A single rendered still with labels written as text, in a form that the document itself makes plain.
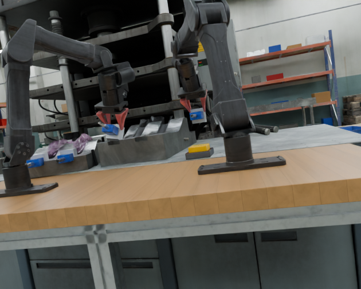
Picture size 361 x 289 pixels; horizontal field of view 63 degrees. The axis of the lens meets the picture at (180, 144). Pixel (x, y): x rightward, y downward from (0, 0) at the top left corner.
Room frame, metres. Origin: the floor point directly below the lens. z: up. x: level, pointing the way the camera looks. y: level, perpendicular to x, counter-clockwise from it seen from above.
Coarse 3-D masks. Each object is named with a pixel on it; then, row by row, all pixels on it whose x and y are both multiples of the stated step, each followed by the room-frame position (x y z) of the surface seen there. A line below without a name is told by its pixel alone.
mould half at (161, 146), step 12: (180, 120) 1.29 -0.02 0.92; (132, 132) 1.31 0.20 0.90; (144, 132) 1.28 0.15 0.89; (168, 132) 1.08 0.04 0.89; (180, 132) 1.23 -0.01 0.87; (192, 132) 1.43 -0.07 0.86; (120, 144) 1.06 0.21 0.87; (132, 144) 1.04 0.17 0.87; (144, 144) 1.03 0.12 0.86; (156, 144) 1.02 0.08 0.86; (168, 144) 1.06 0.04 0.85; (180, 144) 1.21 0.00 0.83; (192, 144) 1.40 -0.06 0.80; (108, 156) 1.07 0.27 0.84; (120, 156) 1.06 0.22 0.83; (132, 156) 1.05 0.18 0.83; (144, 156) 1.03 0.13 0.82; (156, 156) 1.02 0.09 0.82; (168, 156) 1.04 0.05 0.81
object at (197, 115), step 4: (200, 108) 1.11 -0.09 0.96; (192, 112) 1.07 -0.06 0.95; (196, 112) 1.07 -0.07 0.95; (200, 112) 1.07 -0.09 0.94; (204, 112) 1.11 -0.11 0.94; (192, 116) 1.04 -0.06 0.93; (196, 116) 1.06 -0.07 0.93; (200, 116) 1.07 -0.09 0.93; (204, 116) 1.10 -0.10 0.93; (192, 120) 1.11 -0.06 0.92; (196, 120) 1.11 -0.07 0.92; (200, 120) 1.11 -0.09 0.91; (204, 120) 1.10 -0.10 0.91
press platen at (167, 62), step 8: (152, 64) 1.87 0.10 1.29; (160, 64) 1.79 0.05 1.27; (168, 64) 1.74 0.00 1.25; (136, 72) 1.90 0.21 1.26; (144, 72) 1.88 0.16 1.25; (152, 72) 1.87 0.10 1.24; (80, 80) 2.01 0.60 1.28; (88, 80) 1.99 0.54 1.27; (96, 80) 1.98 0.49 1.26; (40, 88) 2.10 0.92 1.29; (48, 88) 2.08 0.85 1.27; (56, 88) 2.07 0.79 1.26; (72, 88) 2.03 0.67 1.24; (32, 96) 2.12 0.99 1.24
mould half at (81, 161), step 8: (96, 136) 1.44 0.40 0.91; (104, 136) 1.44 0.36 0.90; (64, 144) 1.26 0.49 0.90; (72, 144) 1.24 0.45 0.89; (88, 144) 1.23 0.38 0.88; (96, 144) 1.22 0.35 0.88; (40, 152) 1.22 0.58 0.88; (88, 152) 1.16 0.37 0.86; (96, 152) 1.20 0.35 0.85; (48, 160) 1.07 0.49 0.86; (80, 160) 1.06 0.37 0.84; (88, 160) 1.08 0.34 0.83; (32, 168) 1.05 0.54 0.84; (40, 168) 1.05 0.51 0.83; (48, 168) 1.05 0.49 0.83; (56, 168) 1.05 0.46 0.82; (64, 168) 1.06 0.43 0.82; (72, 168) 1.06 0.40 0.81; (80, 168) 1.06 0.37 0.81; (88, 168) 1.06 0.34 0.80; (32, 176) 1.05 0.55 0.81; (40, 176) 1.05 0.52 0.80
